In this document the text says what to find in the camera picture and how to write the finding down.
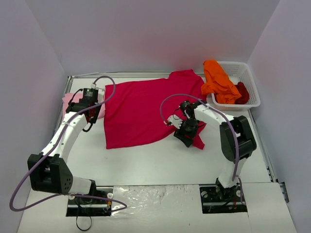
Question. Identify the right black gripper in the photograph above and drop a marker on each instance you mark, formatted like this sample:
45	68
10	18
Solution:
184	136

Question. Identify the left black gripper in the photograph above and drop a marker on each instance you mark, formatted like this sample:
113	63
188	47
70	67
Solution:
93	115

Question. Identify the magenta t shirt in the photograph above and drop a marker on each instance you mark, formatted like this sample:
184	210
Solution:
136	112

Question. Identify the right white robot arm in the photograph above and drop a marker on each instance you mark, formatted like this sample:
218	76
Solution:
237	140

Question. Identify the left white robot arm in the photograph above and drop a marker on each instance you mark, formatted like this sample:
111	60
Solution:
49	170

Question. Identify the folded pink t shirt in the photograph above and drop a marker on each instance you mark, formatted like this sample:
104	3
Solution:
75	98

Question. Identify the orange t shirt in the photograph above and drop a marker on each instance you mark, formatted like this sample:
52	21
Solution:
218	83

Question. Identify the dark red t shirt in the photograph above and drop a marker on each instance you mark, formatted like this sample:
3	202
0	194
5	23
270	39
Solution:
243	92

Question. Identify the white plastic basket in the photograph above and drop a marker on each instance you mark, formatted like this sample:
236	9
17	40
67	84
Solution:
238	72

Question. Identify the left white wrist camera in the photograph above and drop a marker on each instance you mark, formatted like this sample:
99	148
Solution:
101	92

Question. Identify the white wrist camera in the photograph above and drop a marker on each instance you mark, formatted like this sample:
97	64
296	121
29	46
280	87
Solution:
174	120
101	92

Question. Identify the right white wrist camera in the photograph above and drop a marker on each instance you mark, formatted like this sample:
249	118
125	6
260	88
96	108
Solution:
174	120

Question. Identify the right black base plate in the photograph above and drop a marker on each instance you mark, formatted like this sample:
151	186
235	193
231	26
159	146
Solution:
217	200

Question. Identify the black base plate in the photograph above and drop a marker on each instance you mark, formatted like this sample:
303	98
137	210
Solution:
87	207
217	200

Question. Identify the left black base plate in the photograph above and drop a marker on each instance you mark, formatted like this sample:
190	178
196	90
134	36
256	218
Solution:
87	207

